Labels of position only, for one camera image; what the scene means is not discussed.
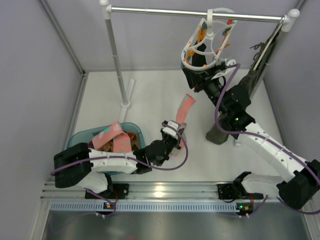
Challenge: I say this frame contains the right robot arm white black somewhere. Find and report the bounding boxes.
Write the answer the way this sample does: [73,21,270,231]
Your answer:
[182,64,320,212]

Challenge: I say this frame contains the white garment hanger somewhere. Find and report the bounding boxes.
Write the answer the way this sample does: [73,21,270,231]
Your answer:
[250,23,283,71]

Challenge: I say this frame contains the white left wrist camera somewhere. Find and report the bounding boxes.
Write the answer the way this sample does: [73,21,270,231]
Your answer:
[161,120,187,139]

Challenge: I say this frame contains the olive green hanging garment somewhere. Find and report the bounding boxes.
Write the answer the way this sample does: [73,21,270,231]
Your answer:
[205,30,282,145]

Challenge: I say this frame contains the grey slotted cable duct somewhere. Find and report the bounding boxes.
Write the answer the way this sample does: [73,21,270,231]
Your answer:
[50,201,250,213]

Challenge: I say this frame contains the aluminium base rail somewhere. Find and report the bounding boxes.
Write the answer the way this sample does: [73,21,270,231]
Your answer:
[41,181,313,203]

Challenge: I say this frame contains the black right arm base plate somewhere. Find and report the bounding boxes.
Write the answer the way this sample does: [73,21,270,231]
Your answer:
[217,183,250,201]

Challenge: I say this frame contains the beige argyle sock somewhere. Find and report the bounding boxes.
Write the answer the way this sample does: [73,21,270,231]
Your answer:
[98,131,141,152]

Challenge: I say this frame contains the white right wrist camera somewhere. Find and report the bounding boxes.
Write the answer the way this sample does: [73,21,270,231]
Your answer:
[212,58,237,79]

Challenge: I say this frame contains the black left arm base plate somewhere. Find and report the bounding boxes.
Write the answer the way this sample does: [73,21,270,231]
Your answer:
[84,183,129,200]

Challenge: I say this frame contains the pink patterned sock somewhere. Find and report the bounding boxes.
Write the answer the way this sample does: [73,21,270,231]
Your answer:
[171,94,196,157]
[92,121,132,153]

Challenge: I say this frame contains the white clip hanger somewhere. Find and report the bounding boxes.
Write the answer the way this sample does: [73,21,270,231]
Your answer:
[181,7,237,71]

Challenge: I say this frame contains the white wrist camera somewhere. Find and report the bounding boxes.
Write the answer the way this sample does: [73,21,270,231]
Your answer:
[161,120,187,139]
[212,58,237,79]

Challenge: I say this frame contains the silver clothes rack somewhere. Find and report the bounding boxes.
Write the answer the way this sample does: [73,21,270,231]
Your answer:
[99,0,303,107]

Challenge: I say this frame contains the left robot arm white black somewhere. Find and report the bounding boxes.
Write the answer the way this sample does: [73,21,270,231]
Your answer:
[50,121,187,194]

